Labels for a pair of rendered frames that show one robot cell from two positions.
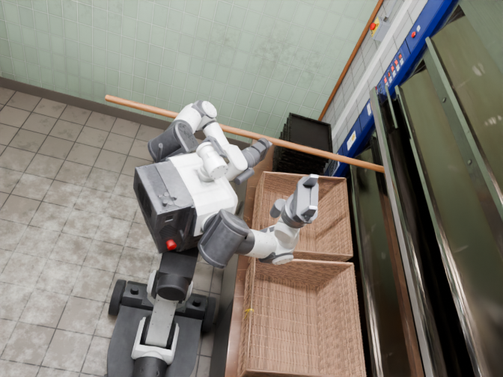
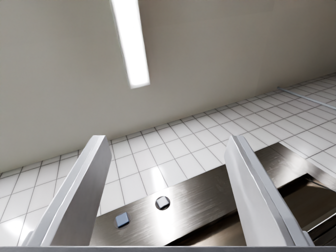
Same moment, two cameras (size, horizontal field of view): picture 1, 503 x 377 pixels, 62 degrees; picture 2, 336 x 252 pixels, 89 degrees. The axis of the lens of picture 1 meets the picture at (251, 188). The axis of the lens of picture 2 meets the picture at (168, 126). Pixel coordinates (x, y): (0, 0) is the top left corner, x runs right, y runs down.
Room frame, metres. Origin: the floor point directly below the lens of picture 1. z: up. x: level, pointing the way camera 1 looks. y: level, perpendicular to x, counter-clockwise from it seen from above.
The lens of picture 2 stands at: (0.76, -0.07, 1.63)
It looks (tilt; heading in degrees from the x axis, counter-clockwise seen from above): 52 degrees up; 257
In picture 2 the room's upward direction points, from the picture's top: 38 degrees counter-clockwise
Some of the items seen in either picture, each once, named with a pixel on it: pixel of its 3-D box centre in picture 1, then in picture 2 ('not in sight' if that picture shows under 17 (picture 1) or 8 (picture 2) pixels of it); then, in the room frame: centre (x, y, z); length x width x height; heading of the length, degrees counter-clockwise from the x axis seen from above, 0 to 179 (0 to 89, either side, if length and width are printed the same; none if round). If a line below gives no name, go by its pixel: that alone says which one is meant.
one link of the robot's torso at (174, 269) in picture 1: (179, 257); not in sight; (0.86, 0.15, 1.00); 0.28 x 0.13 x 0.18; 13
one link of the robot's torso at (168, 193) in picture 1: (183, 205); not in sight; (0.90, 0.19, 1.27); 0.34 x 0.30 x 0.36; 46
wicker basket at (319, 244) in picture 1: (299, 218); not in sight; (1.57, -0.31, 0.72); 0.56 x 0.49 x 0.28; 12
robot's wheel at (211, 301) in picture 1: (208, 314); not in sight; (1.14, -0.06, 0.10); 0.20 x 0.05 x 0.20; 13
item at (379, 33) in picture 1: (379, 28); not in sight; (2.52, -0.33, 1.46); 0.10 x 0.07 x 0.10; 12
